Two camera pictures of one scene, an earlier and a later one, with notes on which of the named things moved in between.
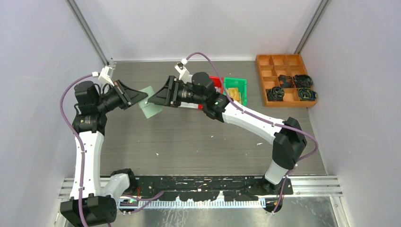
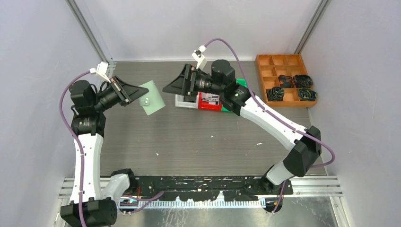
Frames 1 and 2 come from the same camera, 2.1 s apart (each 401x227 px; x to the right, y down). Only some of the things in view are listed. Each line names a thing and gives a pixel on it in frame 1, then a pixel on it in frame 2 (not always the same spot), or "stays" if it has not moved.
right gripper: x=168 y=94 -> x=185 y=83
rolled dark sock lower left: x=275 y=93 stays
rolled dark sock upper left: x=286 y=81 stays
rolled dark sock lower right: x=307 y=94 stays
